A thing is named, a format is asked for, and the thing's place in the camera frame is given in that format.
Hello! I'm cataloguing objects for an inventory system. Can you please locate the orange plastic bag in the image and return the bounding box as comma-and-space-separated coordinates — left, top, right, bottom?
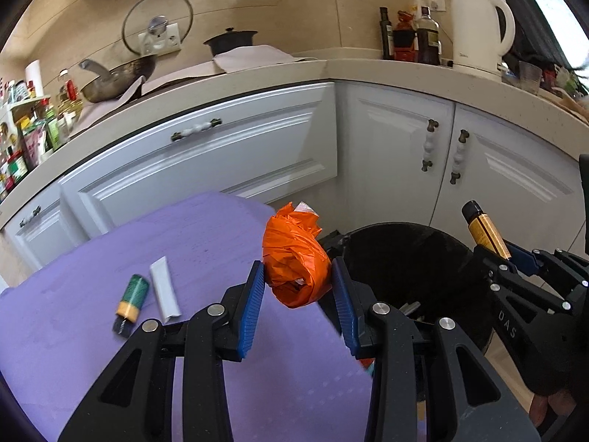
262, 201, 331, 308

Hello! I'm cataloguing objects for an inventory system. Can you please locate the gold bottle black cap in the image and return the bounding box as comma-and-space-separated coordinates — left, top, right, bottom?
461, 200, 511, 260

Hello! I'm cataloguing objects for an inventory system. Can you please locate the white tube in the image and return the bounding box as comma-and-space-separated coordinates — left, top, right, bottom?
150, 256, 182, 323

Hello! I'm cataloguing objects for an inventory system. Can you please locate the green yellow small bottle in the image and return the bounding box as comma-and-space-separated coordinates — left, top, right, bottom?
113, 274, 150, 338

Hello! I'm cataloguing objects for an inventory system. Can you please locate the black lined trash bin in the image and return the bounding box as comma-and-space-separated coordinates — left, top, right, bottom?
316, 221, 495, 401

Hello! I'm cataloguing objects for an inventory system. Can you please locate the person's right hand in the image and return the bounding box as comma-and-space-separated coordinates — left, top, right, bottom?
527, 388, 579, 429

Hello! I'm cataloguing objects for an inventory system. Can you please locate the purple tablecloth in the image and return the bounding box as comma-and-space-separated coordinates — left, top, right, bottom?
1, 193, 371, 441

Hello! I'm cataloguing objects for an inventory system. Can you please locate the clear drinking glass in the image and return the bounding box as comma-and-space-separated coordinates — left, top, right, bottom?
519, 61, 543, 95

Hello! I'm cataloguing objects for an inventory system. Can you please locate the white electric kettle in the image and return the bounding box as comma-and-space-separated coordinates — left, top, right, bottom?
451, 0, 515, 82

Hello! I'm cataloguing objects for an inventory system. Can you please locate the dark window curtain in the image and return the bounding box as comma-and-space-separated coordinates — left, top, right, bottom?
503, 0, 572, 74

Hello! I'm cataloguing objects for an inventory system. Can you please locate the dark soy sauce bottle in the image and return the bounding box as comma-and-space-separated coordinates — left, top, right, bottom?
416, 6, 440, 66

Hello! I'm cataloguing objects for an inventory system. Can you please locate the white stove cover cloth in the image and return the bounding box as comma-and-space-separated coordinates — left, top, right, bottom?
71, 45, 307, 137

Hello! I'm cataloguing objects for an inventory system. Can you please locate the metal wok pan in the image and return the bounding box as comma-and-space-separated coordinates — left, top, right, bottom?
79, 55, 158, 104

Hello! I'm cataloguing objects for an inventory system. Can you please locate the black casserole pot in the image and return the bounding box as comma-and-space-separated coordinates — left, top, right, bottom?
204, 27, 258, 56

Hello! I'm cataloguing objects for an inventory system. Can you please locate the red sauce jar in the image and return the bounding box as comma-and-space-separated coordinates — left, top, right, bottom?
392, 10, 417, 63

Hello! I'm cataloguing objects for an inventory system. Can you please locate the dark oil bottle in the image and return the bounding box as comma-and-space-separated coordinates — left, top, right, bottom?
380, 7, 393, 60

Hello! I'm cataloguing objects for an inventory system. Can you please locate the cooking oil bottle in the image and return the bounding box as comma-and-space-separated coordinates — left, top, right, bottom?
58, 69, 84, 127

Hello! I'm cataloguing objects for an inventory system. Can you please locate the glass pot lid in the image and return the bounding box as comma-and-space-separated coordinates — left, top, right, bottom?
121, 0, 195, 56

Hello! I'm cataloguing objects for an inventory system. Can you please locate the white spice rack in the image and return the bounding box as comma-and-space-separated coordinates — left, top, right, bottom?
1, 97, 51, 150

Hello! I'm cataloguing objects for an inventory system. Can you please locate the paper towel roll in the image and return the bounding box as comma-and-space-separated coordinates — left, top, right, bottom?
25, 60, 45, 97

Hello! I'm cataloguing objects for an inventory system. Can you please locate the right cabinet door handle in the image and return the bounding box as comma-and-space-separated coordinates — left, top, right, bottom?
450, 129, 470, 186

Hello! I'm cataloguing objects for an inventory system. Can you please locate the cabinet door handle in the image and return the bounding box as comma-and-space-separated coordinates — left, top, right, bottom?
450, 129, 470, 186
421, 119, 439, 172

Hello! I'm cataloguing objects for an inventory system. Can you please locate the left cabinet door handle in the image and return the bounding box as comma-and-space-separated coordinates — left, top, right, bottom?
421, 119, 439, 172

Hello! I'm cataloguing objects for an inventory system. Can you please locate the wide drawer handle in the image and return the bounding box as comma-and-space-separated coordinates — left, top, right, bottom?
171, 118, 223, 142

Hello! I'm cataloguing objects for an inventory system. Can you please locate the left drawer handle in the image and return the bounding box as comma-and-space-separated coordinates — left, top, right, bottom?
19, 206, 42, 228

